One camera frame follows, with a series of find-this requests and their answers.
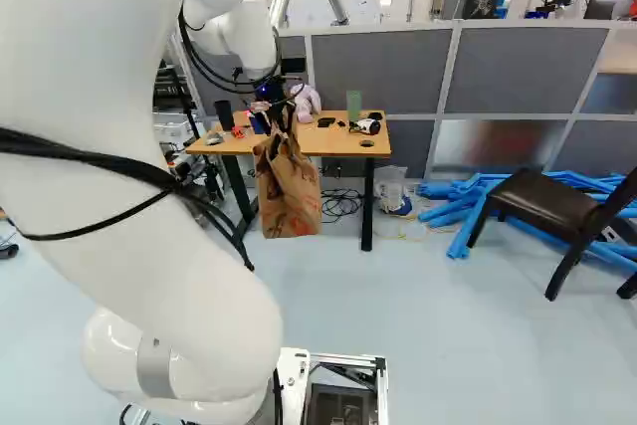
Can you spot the black flat case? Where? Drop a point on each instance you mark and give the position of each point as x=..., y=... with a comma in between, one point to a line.
x=326, y=122

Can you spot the green translucent cup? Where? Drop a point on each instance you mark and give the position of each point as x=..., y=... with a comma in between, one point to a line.
x=354, y=105

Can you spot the grey office partition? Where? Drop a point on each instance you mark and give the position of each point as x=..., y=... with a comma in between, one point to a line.
x=522, y=71

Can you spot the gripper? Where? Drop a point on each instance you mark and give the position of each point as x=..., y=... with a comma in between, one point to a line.
x=270, y=89

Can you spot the black chair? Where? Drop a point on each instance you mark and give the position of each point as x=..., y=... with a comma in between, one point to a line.
x=542, y=203

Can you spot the brown paper bag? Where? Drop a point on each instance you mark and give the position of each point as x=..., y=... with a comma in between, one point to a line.
x=286, y=191

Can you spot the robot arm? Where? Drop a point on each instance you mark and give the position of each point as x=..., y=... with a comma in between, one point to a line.
x=99, y=96

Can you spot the blue plastic cup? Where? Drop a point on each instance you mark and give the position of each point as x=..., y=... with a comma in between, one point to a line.
x=260, y=125

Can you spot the black cylinder cup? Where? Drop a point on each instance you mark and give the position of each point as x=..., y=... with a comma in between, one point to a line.
x=224, y=114

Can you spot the orange and black tool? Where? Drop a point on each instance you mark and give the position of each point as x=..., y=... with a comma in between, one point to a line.
x=240, y=132

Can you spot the white and black device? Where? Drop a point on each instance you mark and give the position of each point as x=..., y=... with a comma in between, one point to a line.
x=367, y=126

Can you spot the wooden table with black legs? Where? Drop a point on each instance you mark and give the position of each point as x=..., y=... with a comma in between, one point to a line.
x=338, y=144

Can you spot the pink plush toy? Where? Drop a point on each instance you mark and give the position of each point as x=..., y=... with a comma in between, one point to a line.
x=308, y=99

